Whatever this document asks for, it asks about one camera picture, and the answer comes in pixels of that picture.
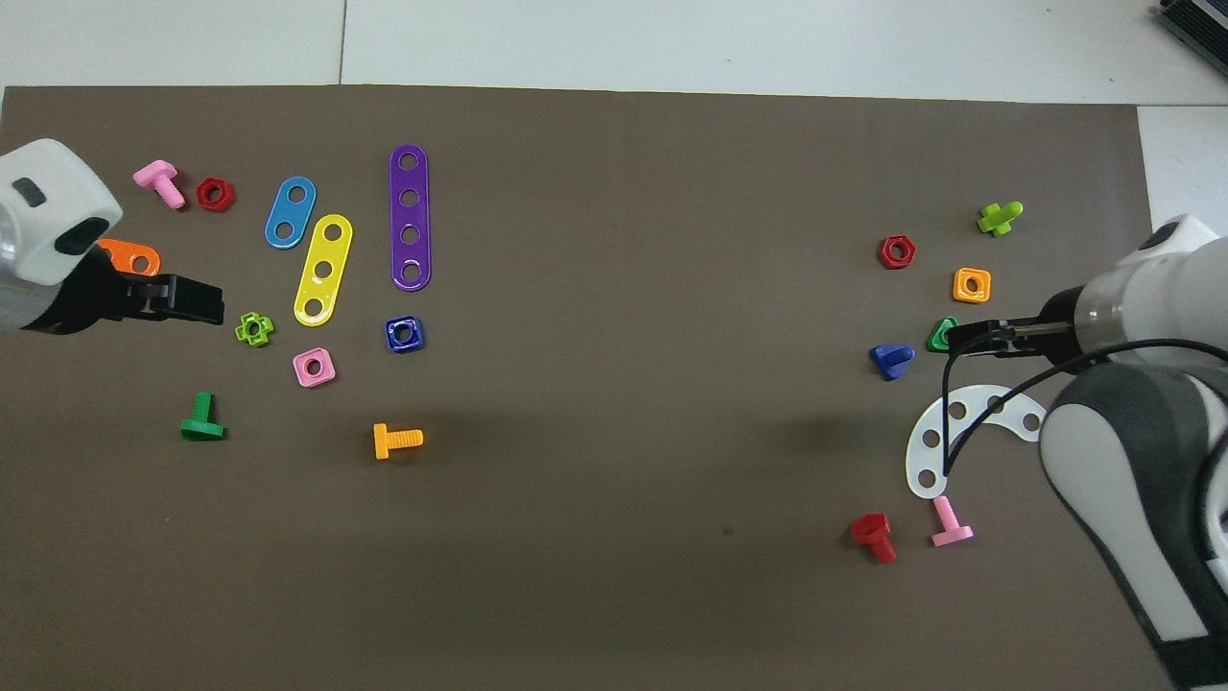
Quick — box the orange heart-shaped plastic plate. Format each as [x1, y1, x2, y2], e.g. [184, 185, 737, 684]
[96, 238, 162, 277]

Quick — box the red plastic screw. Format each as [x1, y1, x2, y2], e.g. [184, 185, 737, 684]
[851, 512, 898, 565]

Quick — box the blue triangle-head plastic screw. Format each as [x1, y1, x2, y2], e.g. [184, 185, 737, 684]
[869, 344, 916, 382]

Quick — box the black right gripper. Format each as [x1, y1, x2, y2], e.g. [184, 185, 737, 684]
[945, 286, 1083, 360]

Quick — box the pink plastic screw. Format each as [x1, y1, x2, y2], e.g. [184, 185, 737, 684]
[132, 159, 187, 211]
[931, 495, 975, 548]

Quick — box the orange plastic screw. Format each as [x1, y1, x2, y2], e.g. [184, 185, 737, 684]
[373, 423, 424, 461]

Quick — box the blue two-hole plastic strip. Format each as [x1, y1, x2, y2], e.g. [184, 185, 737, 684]
[264, 176, 319, 250]

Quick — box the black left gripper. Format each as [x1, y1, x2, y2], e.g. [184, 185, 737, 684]
[19, 245, 224, 336]

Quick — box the brown table mat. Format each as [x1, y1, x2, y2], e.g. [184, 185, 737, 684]
[0, 84, 1176, 691]

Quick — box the pink square plastic nut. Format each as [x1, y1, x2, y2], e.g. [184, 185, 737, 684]
[293, 346, 338, 389]

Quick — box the green plastic screw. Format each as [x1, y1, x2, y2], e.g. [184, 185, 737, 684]
[179, 392, 227, 442]

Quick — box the purple four-hole plastic strip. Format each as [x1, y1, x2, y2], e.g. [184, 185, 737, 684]
[389, 144, 433, 292]

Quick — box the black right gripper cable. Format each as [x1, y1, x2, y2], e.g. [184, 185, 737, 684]
[940, 322, 1228, 478]

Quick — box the lime cross-head plastic screw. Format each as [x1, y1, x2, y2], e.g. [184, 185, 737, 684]
[977, 201, 1025, 237]

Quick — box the white curved plastic strip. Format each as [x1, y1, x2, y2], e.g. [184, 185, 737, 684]
[906, 385, 1047, 501]

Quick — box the yellow three-hole plastic strip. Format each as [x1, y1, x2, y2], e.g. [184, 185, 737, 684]
[293, 213, 354, 328]

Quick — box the black ribbed device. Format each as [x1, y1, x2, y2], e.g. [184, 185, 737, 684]
[1156, 0, 1228, 68]

